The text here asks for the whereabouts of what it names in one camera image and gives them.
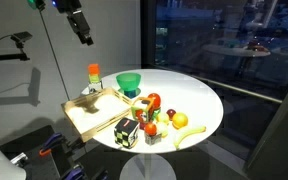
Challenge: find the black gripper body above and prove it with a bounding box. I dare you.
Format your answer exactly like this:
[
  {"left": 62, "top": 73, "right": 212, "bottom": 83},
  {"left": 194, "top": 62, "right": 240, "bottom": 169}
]
[{"left": 66, "top": 9, "right": 92, "bottom": 38}]

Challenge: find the plush block with car drawings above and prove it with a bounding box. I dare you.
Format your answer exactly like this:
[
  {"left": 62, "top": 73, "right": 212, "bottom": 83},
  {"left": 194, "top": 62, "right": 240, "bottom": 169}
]
[{"left": 130, "top": 96, "right": 161, "bottom": 125}]

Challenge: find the orange and green block stack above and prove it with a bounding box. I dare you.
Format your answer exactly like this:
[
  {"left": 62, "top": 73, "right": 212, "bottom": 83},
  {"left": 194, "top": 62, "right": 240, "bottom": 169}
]
[{"left": 87, "top": 63, "right": 104, "bottom": 95}]

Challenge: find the green plastic bowl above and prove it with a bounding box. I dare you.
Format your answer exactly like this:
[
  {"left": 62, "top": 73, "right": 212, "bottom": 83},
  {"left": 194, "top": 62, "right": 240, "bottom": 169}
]
[{"left": 115, "top": 72, "right": 142, "bottom": 99}]

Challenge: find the black green checkered plush cube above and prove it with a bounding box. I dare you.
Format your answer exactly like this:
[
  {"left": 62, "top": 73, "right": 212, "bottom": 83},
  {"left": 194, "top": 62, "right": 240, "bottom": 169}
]
[{"left": 113, "top": 117, "right": 141, "bottom": 149}]

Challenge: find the yellow green apple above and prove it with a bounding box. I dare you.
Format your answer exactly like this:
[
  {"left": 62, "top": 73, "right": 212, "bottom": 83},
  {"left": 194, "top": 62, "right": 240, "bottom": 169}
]
[{"left": 156, "top": 111, "right": 170, "bottom": 125}]

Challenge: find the blue clamp with orange tip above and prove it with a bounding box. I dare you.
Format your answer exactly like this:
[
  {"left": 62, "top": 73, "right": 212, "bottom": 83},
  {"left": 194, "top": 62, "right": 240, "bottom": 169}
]
[{"left": 38, "top": 132, "right": 85, "bottom": 158}]

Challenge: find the small red tomato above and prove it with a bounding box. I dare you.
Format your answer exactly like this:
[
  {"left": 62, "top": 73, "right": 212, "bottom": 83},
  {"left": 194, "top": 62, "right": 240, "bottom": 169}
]
[{"left": 144, "top": 122, "right": 158, "bottom": 137}]

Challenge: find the dark red plum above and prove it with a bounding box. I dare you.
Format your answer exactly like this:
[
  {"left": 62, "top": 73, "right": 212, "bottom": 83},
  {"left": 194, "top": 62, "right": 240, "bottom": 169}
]
[{"left": 166, "top": 108, "right": 177, "bottom": 120}]

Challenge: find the pale green pear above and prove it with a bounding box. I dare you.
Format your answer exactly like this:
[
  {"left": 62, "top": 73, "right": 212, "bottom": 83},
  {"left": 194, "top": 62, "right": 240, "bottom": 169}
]
[{"left": 156, "top": 121, "right": 169, "bottom": 138}]

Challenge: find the small grey patterned cube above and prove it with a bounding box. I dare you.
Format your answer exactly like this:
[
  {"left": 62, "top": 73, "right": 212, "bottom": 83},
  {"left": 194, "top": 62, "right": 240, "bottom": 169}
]
[{"left": 144, "top": 131, "right": 163, "bottom": 147}]

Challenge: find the orange fruit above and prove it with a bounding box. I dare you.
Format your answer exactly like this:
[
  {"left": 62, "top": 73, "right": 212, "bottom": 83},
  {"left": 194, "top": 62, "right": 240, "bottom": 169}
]
[{"left": 171, "top": 112, "right": 189, "bottom": 130}]

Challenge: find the black mounting platform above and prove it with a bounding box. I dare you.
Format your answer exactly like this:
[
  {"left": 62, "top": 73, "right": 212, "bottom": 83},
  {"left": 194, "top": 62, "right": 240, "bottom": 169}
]
[{"left": 0, "top": 124, "right": 85, "bottom": 180}]

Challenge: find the yellow green banana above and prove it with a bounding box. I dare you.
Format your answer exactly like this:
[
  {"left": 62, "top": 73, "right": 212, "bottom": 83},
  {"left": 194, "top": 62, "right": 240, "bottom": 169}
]
[{"left": 173, "top": 125, "right": 207, "bottom": 150}]

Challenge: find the black camera on stand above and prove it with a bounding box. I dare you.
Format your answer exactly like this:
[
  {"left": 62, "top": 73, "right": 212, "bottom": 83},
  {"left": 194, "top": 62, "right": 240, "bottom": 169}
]
[{"left": 0, "top": 31, "right": 34, "bottom": 63}]

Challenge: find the white table pedestal base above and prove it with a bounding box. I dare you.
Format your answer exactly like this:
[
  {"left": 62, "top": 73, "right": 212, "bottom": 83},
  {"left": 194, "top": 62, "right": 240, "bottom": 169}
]
[{"left": 119, "top": 153, "right": 177, "bottom": 180}]

